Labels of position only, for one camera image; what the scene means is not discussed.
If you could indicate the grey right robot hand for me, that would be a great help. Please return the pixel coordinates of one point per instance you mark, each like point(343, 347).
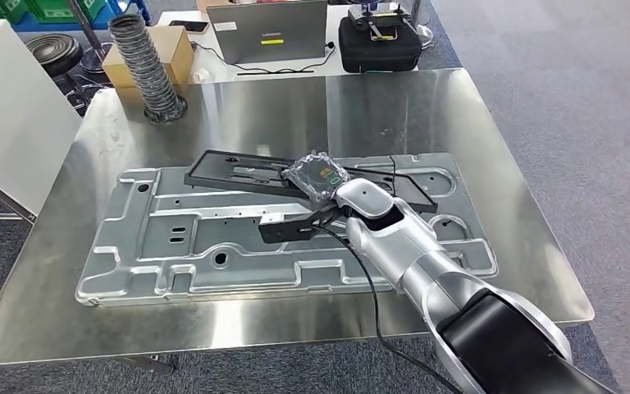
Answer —
point(317, 176)

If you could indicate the black plastic plate bracket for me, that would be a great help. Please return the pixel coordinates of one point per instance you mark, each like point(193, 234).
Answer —
point(212, 176)

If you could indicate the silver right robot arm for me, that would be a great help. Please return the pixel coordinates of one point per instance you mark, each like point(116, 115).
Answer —
point(402, 245)

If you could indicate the stainless steel workbench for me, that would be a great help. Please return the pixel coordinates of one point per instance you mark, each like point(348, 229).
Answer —
point(293, 109)

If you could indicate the black carrying case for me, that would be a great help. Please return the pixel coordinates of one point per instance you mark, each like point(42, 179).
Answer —
point(380, 54)

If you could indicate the stamped grey metal panel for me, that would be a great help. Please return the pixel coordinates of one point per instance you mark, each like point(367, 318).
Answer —
point(184, 239)

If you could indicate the white desk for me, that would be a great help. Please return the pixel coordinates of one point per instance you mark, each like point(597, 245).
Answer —
point(212, 73)

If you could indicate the grey laptop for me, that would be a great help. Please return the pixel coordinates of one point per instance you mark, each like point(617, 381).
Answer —
point(271, 27)

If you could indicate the grey handheld controller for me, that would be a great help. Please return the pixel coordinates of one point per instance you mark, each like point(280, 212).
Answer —
point(380, 21)

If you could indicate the brown cardboard box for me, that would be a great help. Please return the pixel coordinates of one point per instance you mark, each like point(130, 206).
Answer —
point(176, 54)

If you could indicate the metal stand pole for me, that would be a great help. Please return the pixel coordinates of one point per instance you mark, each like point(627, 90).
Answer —
point(84, 27)

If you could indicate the black round stool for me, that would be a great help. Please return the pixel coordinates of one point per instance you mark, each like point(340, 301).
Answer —
point(54, 51)

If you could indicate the white partition board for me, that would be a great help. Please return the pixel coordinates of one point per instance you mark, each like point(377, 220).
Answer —
point(16, 109)

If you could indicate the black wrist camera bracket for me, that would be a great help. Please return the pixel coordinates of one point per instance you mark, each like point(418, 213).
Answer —
point(282, 231)

